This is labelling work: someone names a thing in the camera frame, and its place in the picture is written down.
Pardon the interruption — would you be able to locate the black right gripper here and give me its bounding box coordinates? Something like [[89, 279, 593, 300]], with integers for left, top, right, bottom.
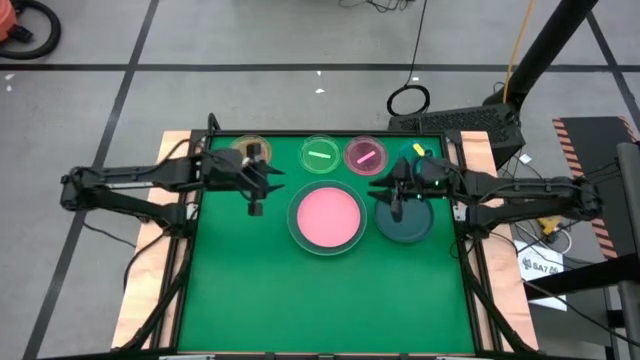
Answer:
[[368, 156, 454, 224]]

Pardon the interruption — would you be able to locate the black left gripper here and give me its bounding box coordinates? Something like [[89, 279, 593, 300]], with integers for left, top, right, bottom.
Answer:
[[201, 141, 287, 218]]

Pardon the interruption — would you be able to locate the small pink transparent plate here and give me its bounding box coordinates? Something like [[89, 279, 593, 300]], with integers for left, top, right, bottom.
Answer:
[[343, 134, 389, 177]]

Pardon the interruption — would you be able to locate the small blue transparent plate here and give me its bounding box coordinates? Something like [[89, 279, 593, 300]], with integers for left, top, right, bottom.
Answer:
[[399, 139, 437, 174]]

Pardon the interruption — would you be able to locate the small orange transparent plate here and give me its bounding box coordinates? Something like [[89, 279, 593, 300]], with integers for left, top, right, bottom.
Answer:
[[229, 133, 274, 167]]

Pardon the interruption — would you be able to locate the dark teal plastic plate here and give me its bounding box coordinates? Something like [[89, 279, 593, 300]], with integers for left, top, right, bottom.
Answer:
[[373, 196, 435, 245]]

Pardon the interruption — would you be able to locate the small green transparent plate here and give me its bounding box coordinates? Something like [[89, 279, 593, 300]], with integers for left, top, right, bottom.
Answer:
[[298, 133, 343, 175]]

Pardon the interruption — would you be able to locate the pink plastic plate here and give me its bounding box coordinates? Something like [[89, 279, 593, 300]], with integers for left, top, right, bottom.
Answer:
[[296, 186, 362, 249]]

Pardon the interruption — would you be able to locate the black computer case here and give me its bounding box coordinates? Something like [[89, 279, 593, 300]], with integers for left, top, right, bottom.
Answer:
[[388, 103, 526, 169]]

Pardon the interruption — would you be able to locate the wooden side board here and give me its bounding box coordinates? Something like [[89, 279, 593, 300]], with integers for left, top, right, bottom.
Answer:
[[458, 130, 540, 352], [111, 130, 202, 351]]

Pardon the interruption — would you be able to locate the yellow plug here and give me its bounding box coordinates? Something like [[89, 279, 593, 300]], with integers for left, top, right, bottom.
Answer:
[[537, 215, 564, 237]]

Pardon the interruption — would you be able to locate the white paper sign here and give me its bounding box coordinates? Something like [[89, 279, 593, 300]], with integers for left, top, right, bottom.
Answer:
[[513, 239, 569, 312]]

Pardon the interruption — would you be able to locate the black hazard striped mat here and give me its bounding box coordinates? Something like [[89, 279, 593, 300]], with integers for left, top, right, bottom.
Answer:
[[551, 115, 640, 261]]

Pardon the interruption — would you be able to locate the black metal beam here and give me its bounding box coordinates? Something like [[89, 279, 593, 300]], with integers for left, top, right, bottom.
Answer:
[[523, 252, 640, 302]]

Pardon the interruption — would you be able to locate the orange shop vacuum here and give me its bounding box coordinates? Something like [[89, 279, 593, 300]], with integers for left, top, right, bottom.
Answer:
[[0, 0, 19, 44]]

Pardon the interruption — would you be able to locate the black table frame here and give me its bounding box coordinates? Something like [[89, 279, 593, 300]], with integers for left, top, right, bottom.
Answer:
[[117, 112, 541, 357]]

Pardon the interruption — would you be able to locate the black coiled floor cable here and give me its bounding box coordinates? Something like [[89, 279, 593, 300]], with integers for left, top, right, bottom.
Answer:
[[386, 0, 432, 118]]

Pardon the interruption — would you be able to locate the black cable tangle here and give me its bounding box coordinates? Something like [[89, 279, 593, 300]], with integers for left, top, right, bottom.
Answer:
[[338, 0, 417, 14]]

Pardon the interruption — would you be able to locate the white cable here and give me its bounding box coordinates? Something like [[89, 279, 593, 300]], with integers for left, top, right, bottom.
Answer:
[[548, 227, 574, 256]]

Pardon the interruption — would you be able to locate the yellow cable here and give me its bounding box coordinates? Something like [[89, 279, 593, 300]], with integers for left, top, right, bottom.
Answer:
[[502, 0, 537, 104]]

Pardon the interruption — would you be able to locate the black camera pole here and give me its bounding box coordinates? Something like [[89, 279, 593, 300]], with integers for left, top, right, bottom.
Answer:
[[492, 0, 599, 109]]

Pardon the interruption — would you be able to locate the grey metal post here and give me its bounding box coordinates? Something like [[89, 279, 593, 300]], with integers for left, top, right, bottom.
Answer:
[[615, 142, 640, 360]]

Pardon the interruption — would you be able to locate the black vacuum hose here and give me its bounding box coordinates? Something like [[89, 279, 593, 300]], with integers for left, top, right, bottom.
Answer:
[[0, 0, 62, 61]]

